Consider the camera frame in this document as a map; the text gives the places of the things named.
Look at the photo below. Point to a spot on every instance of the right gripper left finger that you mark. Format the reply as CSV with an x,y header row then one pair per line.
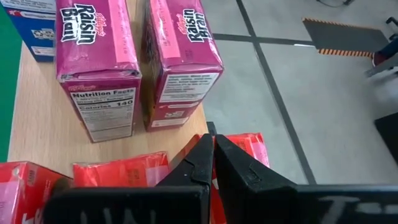
x,y
174,202

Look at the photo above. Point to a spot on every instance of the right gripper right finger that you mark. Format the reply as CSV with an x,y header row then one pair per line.
x,y
264,202

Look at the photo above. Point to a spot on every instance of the Froot Loops cereal box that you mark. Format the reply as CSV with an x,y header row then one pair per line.
x,y
21,193
124,171
252,149

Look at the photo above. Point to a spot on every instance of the Raisin Bran cereal box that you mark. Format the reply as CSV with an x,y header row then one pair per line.
x,y
93,53
180,62

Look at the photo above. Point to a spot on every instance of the Frosted Flakes cereal box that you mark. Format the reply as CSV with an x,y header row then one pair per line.
x,y
34,34

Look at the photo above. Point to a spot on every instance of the wooden shelf black legs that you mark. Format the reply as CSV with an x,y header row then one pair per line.
x,y
40,118

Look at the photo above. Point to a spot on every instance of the grey chair base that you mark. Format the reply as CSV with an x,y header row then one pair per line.
x,y
382,69

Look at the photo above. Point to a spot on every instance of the black floor mat striped edge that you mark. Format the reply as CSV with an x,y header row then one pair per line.
x,y
342,34

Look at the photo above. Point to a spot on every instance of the person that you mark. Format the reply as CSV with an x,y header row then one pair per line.
x,y
388,49

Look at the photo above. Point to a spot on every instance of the green table mat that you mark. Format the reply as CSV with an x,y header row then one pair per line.
x,y
6,93

